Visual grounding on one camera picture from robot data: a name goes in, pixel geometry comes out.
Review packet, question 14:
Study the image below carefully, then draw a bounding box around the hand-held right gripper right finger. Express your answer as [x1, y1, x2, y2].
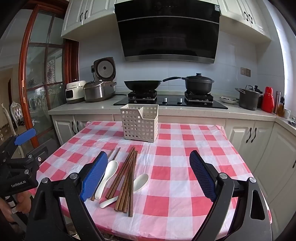
[189, 150, 273, 241]

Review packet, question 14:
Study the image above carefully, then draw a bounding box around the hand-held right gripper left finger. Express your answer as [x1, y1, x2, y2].
[26, 151, 109, 241]

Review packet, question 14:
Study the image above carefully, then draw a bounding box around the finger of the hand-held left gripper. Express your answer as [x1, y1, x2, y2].
[0, 128, 37, 160]
[5, 147, 49, 173]

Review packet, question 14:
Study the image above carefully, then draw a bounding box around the white ceramic spoon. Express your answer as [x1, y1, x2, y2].
[94, 160, 119, 200]
[99, 174, 149, 208]

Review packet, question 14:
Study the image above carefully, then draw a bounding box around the bundle of wooden chopsticks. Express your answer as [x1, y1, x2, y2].
[105, 147, 138, 218]

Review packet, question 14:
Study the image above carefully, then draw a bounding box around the white plastic utensil basket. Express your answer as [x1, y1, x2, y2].
[120, 104, 159, 142]

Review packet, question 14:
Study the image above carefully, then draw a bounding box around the person's left hand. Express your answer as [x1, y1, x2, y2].
[0, 192, 32, 224]

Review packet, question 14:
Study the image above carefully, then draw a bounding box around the white ornate chair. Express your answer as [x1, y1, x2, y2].
[9, 101, 26, 137]

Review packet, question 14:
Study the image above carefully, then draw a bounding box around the red white checkered tablecloth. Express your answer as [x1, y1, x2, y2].
[32, 120, 272, 241]

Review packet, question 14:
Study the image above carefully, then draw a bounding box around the red wooden glass door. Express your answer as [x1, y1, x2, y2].
[0, 5, 79, 163]

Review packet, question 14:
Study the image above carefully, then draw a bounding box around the white stone countertop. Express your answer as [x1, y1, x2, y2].
[48, 91, 296, 135]

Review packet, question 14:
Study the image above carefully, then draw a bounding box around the small white cooker appliance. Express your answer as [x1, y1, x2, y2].
[65, 80, 86, 104]

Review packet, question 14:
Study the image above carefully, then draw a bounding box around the white plate with food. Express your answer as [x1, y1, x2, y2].
[219, 96, 238, 104]

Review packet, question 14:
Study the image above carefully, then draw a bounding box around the black glass gas stove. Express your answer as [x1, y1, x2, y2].
[113, 90, 228, 110]

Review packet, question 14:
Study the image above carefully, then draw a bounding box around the stainless steel pressure cooker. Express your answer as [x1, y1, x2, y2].
[83, 80, 116, 103]

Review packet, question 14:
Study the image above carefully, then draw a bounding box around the grey lidded stock pot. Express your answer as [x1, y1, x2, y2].
[235, 85, 264, 111]

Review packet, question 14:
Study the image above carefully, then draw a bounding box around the black lidded cooking pot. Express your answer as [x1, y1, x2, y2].
[181, 73, 214, 93]

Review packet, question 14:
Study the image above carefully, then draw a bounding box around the red thermos bottle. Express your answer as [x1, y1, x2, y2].
[261, 87, 275, 113]

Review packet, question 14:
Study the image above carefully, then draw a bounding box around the amber oil bottle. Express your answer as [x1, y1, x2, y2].
[277, 97, 285, 117]

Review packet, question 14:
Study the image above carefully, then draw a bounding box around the black wok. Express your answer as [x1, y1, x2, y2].
[124, 76, 182, 91]

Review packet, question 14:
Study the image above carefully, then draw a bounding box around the silver rice cooker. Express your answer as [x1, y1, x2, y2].
[92, 57, 117, 96]

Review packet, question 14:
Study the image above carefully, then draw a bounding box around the stainless steel bottle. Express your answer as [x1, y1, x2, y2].
[274, 91, 281, 114]

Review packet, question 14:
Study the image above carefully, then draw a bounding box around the black range hood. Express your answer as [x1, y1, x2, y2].
[114, 0, 221, 64]

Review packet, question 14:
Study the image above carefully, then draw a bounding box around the white wall cabinet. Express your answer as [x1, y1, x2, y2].
[217, 0, 272, 42]
[61, 0, 116, 42]

